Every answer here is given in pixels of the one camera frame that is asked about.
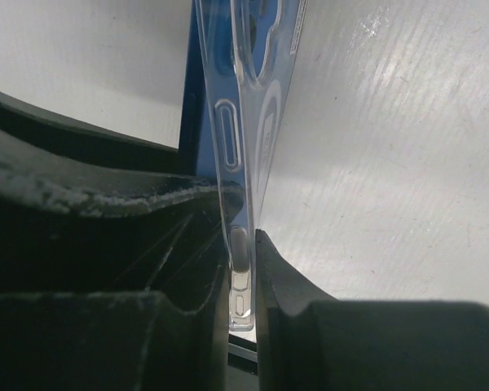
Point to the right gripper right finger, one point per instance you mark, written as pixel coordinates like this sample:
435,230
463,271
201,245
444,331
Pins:
309,340

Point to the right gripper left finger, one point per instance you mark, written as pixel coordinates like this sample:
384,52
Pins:
137,340

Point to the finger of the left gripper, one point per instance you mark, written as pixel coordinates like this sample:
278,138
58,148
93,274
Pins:
83,209

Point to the black phone clear case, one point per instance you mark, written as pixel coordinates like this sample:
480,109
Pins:
196,147

